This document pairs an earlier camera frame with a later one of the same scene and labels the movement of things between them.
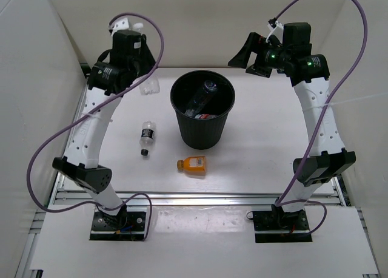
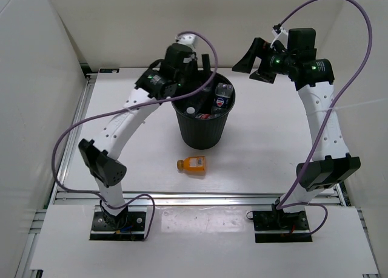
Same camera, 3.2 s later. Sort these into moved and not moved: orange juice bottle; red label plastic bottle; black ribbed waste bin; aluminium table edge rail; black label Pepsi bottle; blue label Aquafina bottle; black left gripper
Moved: black label Pepsi bottle; black left gripper; blue label Aquafina bottle
Not moved: aluminium table edge rail; black ribbed waste bin; red label plastic bottle; orange juice bottle
